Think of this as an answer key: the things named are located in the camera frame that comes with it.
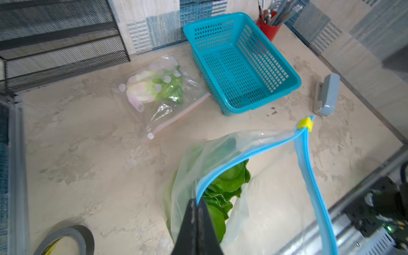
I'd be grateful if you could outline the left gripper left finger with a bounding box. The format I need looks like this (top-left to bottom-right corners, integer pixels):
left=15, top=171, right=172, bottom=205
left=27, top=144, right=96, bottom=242
left=171, top=199, right=198, bottom=255

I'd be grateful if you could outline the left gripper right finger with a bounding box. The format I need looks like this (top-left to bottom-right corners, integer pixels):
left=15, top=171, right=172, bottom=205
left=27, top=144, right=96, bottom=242
left=197, top=199, right=223, bottom=255

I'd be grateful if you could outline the blue-zip clear bag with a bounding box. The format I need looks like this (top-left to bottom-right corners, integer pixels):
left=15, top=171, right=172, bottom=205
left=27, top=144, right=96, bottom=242
left=164, top=116, right=339, bottom=255

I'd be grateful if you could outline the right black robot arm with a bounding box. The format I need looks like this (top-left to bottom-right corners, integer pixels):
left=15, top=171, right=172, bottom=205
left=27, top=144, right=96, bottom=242
left=344, top=161, right=408, bottom=255

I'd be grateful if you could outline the left chinese cabbage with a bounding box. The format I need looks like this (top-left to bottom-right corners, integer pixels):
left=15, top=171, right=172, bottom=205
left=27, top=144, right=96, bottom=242
left=203, top=160, right=251, bottom=242

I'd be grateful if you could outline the pink-zip dotted bag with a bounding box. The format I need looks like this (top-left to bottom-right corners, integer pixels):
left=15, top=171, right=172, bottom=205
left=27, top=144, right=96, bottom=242
left=113, top=55, right=210, bottom=141

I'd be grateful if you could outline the cabbage in dotted bag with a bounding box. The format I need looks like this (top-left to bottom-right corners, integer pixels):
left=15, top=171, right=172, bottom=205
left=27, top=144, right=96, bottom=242
left=125, top=65, right=183, bottom=104

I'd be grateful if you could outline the grey tape roll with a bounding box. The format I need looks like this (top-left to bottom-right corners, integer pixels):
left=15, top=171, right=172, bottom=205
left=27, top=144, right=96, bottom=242
left=34, top=225, right=95, bottom=255

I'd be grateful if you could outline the teal plastic basket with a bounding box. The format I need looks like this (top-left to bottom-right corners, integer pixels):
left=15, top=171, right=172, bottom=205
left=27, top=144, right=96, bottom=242
left=183, top=13, right=301, bottom=116

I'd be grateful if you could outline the red pen cup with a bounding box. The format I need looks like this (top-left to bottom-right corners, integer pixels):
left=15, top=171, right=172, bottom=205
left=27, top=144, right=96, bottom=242
left=256, top=11, right=280, bottom=41

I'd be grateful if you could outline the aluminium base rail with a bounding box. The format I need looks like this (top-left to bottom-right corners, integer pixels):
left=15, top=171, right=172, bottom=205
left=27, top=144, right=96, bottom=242
left=277, top=144, right=408, bottom=255

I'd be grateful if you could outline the black wire shelf rack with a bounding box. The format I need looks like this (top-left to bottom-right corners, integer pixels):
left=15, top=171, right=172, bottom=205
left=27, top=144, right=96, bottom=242
left=1, top=1, right=130, bottom=96

